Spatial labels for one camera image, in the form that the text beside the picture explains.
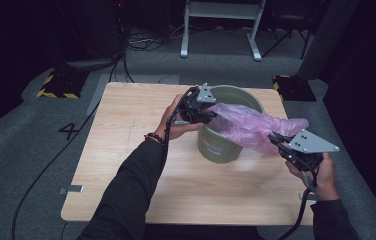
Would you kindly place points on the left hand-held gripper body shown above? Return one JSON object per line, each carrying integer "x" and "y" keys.
{"x": 196, "y": 100}

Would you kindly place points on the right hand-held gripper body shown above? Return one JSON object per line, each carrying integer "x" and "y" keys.
{"x": 309, "y": 146}

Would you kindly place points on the green plastic bucket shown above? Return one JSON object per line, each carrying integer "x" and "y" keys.
{"x": 216, "y": 150}

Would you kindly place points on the pink plastic bag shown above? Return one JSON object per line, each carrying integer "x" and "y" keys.
{"x": 249, "y": 128}

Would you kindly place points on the person's left hand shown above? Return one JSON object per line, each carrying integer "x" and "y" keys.
{"x": 172, "y": 130}

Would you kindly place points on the person's right hand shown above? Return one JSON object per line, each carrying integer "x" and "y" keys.
{"x": 326, "y": 183}

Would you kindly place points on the black yellow striped base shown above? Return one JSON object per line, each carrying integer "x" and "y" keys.
{"x": 296, "y": 89}
{"x": 63, "y": 85}

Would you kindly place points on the white metal stand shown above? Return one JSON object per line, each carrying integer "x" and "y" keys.
{"x": 221, "y": 10}

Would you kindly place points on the black tripod stand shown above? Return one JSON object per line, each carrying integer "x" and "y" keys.
{"x": 287, "y": 36}

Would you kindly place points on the grey pillar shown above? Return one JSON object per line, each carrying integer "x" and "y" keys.
{"x": 326, "y": 36}

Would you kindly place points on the person's black clothing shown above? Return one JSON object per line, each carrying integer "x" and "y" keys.
{"x": 202, "y": 233}

